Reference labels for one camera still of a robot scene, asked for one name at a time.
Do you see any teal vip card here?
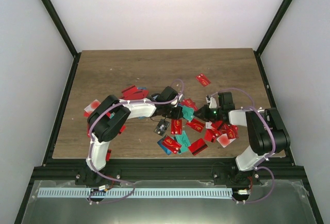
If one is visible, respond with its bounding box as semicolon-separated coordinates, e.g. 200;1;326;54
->
182;106;194;122
175;131;191;154

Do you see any lone red card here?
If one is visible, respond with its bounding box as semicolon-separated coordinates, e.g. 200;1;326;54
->
195;73;211;87

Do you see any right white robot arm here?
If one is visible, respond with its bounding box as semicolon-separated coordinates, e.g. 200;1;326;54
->
194;91;291;184

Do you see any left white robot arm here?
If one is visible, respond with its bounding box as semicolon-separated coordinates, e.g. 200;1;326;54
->
86;86;184;185

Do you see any red VIP card right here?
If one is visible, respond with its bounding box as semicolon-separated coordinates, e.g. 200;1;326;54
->
186;119;205;133

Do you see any red vip card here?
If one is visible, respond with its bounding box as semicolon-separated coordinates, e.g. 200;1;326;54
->
186;119;205;133
162;136;182;154
181;98;198;111

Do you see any red VIP card centre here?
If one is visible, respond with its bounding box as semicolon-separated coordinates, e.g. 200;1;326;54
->
181;98;198;111

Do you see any red chip card upright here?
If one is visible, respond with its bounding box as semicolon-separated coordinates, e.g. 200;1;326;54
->
171;119;183;135

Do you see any teal VIP card front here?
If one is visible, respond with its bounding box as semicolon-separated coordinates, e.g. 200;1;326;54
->
175;131;191;154

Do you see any red card black stripe right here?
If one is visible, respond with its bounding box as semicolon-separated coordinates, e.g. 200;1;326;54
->
188;139;208;156

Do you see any black VIP card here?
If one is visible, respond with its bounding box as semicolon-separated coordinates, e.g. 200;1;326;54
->
154;119;170;136

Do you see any white red circle card right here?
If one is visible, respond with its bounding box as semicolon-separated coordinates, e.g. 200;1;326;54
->
217;134;236;148

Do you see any white red circle card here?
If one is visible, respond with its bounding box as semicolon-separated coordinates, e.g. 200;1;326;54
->
84;99;101;114
217;134;236;148

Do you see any red cards top left pile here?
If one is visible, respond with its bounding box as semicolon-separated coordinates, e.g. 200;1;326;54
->
120;85;149;100

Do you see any red VIP card front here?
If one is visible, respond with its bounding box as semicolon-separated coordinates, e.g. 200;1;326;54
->
162;136;182;154

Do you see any white red circle card left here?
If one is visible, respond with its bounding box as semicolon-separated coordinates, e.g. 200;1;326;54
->
84;99;101;114

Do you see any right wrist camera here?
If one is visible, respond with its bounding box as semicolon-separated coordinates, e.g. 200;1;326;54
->
206;95;218;109

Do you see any black aluminium frame rail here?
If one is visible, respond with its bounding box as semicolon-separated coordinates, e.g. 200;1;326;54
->
33;158;305;183

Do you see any light blue slotted cable duct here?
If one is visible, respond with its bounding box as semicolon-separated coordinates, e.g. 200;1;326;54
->
37;187;233;199

